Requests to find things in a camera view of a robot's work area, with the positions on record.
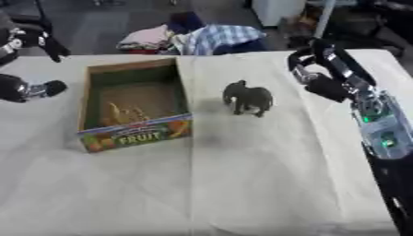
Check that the pile of folded cloths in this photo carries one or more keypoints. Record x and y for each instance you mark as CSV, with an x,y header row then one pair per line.
x,y
191,38

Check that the white cabinet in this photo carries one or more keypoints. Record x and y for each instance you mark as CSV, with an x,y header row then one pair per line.
x,y
277,10

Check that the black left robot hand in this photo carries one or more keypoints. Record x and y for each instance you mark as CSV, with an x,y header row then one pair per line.
x,y
10,87

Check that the dark grey toy elephant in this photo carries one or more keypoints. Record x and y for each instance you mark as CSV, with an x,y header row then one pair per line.
x,y
248,97

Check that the tan cardboard box green inside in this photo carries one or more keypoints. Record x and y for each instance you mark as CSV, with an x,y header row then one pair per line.
x,y
134,104

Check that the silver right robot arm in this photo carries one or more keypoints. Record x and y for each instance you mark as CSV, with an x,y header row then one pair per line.
x,y
384,135

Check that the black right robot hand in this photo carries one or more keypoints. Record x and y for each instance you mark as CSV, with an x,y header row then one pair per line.
x,y
328,83

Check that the black chair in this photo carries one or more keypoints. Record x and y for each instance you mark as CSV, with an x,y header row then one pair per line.
x,y
24,14

